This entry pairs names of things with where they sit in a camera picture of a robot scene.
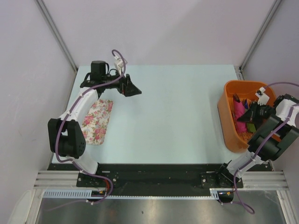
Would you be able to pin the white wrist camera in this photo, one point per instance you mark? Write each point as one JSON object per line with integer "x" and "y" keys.
{"x": 263, "y": 98}
{"x": 119, "y": 64}

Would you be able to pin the orange plastic basin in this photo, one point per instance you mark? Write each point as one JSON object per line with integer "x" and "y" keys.
{"x": 234, "y": 141}

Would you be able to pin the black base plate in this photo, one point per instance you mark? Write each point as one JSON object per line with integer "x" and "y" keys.
{"x": 161, "y": 180}

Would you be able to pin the white cable duct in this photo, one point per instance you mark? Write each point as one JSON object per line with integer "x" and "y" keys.
{"x": 93, "y": 194}

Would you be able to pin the right aluminium corner post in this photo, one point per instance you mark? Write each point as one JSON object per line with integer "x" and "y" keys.
{"x": 266, "y": 22}

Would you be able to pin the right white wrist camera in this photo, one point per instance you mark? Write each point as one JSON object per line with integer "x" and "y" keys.
{"x": 263, "y": 98}

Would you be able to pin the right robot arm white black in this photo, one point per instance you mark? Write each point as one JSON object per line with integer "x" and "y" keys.
{"x": 271, "y": 139}

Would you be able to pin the aluminium corner post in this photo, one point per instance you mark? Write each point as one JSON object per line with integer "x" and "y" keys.
{"x": 55, "y": 32}
{"x": 266, "y": 22}

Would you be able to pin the green napkin in basin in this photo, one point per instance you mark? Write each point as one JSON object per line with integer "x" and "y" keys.
{"x": 250, "y": 127}

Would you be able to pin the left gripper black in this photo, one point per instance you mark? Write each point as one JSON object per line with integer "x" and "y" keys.
{"x": 126, "y": 87}

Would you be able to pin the black fork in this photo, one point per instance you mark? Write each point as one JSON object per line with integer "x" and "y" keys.
{"x": 236, "y": 98}

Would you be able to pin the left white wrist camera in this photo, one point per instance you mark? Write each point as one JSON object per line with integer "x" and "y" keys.
{"x": 119, "y": 64}

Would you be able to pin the floral cloth mat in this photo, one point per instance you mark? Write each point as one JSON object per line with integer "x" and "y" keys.
{"x": 95, "y": 123}

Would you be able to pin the left aluminium corner post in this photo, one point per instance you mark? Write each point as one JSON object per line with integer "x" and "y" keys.
{"x": 55, "y": 32}

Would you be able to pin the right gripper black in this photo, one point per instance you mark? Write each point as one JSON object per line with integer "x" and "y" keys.
{"x": 250, "y": 115}

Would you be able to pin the aluminium rail frame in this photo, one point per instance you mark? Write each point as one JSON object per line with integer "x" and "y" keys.
{"x": 251, "y": 180}

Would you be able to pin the pink paper napkin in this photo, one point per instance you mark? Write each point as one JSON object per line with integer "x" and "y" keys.
{"x": 239, "y": 110}

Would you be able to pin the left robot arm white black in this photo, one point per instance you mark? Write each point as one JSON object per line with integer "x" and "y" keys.
{"x": 66, "y": 138}

